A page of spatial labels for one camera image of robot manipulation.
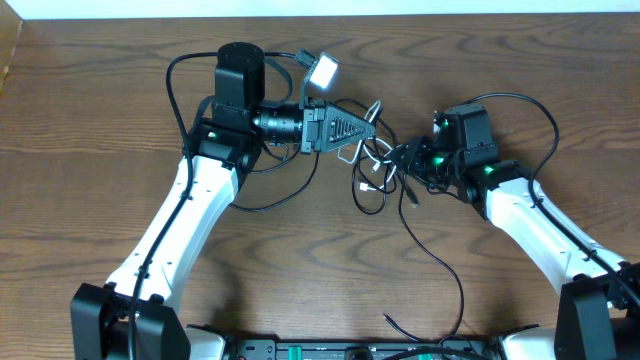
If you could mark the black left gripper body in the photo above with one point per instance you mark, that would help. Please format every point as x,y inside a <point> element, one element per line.
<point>311,133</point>

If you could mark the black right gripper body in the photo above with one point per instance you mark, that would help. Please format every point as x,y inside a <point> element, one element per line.
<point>429,164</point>

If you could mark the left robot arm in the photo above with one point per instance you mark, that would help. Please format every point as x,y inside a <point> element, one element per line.
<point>134,315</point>

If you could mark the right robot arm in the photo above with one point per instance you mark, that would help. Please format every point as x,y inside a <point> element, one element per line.
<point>598,314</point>

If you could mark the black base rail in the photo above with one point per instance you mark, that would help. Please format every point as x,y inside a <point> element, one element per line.
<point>320,350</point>

